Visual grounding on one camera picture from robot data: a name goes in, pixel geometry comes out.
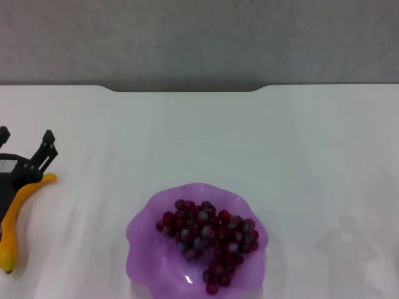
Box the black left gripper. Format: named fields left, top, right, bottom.
left=0, top=126, right=59, bottom=225

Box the yellow banana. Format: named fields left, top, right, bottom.
left=0, top=173, right=58, bottom=275

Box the dark red grape bunch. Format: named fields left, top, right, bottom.
left=155, top=199, right=260, bottom=296

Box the purple wavy plastic plate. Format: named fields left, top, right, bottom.
left=125, top=183, right=269, bottom=299

